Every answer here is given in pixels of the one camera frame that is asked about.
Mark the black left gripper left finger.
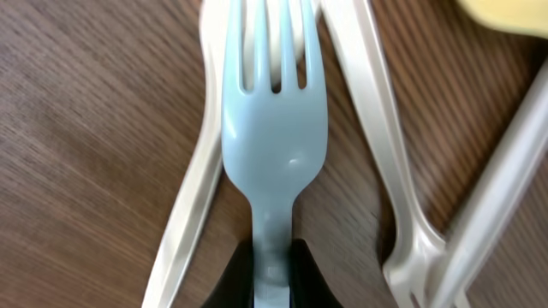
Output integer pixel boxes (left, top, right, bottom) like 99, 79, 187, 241
202, 240, 254, 308

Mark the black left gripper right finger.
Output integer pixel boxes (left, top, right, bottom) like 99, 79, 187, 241
289, 239, 343, 308

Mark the cream plastic fork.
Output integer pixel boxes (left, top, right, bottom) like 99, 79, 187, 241
320, 0, 445, 308

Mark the light blue plastic fork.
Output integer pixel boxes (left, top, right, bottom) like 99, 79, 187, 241
222, 0, 328, 308

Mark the white fork long handle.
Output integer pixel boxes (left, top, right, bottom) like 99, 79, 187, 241
428, 63, 547, 307

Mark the white plastic fork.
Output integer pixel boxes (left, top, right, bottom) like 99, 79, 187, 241
142, 1, 307, 307

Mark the yellow plastic fork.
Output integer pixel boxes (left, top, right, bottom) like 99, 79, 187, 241
457, 0, 547, 39

